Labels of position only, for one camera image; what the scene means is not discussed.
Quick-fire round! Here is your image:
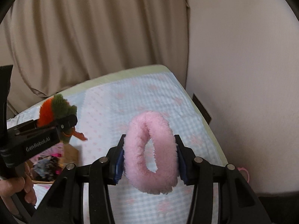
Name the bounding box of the orange green pompom scrunchie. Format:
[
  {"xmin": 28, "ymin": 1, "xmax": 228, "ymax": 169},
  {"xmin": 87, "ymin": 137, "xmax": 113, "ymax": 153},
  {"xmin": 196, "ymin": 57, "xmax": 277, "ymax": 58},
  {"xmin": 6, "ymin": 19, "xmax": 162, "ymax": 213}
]
[{"xmin": 36, "ymin": 94, "xmax": 87, "ymax": 144}]

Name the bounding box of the pink fluffy scrunchie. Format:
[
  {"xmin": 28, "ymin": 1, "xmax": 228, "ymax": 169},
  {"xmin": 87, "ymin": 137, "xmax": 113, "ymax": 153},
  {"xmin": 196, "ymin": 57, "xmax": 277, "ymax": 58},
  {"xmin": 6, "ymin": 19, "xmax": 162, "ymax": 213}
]
[{"xmin": 123, "ymin": 111, "xmax": 178, "ymax": 195}]

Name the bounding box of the person's left hand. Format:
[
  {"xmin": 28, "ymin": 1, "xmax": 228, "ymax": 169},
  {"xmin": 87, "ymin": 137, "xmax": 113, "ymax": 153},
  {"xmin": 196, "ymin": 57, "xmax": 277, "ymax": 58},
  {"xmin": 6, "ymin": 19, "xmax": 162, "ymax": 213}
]
[{"xmin": 1, "ymin": 163, "xmax": 37, "ymax": 212}]

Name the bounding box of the magenta scrunchie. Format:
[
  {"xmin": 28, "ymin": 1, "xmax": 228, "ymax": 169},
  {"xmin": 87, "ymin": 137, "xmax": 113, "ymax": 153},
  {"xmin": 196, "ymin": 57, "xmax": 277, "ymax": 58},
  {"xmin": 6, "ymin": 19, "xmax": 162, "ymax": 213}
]
[{"xmin": 51, "ymin": 153, "xmax": 62, "ymax": 158}]

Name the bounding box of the cardboard box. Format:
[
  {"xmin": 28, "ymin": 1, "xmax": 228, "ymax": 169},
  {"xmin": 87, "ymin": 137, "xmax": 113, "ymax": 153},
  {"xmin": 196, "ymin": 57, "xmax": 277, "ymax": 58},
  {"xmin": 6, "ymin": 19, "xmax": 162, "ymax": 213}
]
[{"xmin": 27, "ymin": 143, "xmax": 79, "ymax": 184}]

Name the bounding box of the grey fuzzy scrunchie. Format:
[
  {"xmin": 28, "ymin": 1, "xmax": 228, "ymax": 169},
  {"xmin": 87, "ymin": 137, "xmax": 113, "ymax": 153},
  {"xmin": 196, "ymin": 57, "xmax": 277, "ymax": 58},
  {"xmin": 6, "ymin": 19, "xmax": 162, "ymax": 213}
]
[{"xmin": 33, "ymin": 156, "xmax": 59, "ymax": 178}]

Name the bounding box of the beige curtain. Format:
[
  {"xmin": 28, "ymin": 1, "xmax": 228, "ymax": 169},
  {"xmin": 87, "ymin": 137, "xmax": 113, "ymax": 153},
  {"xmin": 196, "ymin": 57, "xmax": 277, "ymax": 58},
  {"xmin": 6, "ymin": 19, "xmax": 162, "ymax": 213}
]
[{"xmin": 1, "ymin": 0, "xmax": 188, "ymax": 117}]

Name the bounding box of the green mattress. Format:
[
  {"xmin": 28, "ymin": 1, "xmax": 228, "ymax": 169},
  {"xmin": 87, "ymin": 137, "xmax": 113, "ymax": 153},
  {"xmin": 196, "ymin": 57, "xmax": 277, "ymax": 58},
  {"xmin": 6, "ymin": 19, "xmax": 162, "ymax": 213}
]
[{"xmin": 60, "ymin": 65, "xmax": 228, "ymax": 165}]

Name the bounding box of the pink strap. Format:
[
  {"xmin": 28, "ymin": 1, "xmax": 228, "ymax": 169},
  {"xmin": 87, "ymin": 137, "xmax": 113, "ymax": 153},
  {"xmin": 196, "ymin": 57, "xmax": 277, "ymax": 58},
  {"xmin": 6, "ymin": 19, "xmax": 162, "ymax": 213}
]
[{"xmin": 237, "ymin": 166, "xmax": 250, "ymax": 184}]

